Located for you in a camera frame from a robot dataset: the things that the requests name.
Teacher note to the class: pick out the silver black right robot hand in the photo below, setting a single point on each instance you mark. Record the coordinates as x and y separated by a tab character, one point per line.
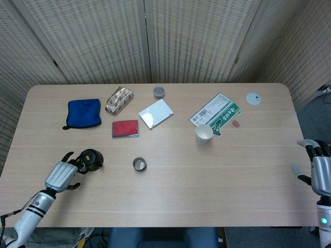
322	175

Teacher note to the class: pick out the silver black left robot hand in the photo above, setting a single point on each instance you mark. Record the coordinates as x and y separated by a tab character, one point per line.
60	177

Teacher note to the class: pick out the black cast iron teapot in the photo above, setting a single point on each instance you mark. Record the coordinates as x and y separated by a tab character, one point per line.
93	161

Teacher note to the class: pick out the dark green tea cup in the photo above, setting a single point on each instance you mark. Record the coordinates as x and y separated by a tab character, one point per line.
139	164

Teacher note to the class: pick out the blue robot base seat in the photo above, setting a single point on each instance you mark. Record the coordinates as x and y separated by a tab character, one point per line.
155	237

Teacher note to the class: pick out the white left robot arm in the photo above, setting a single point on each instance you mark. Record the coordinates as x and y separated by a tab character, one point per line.
28	217

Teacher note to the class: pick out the blue cloth pouch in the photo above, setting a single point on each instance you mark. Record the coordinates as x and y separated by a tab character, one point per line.
84	113

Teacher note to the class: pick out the red ink pad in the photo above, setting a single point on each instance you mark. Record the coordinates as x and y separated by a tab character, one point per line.
125	128

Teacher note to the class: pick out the gold wrapped package red print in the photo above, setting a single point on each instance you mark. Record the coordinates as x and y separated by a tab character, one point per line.
119	100

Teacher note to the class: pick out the pink binder clip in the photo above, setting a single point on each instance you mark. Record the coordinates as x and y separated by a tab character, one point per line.
235	124

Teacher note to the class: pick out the white round table grommet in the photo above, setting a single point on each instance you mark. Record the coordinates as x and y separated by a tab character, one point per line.
252	99

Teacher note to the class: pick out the brass screen hinge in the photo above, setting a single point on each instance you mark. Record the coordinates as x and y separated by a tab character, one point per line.
237	61
55	63

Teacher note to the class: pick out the white flat plastic box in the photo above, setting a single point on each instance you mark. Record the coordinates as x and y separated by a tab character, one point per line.
155	113

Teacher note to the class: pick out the green and white paper packet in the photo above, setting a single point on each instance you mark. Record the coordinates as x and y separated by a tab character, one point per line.
219	113

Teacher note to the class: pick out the white printed paper cup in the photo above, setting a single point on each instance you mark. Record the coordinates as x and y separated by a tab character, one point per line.
203	133

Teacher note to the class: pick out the small round clear jar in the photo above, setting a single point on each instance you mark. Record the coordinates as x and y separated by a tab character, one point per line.
158	92

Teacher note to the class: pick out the woven folding screen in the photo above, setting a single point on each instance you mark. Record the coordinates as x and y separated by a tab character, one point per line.
103	38

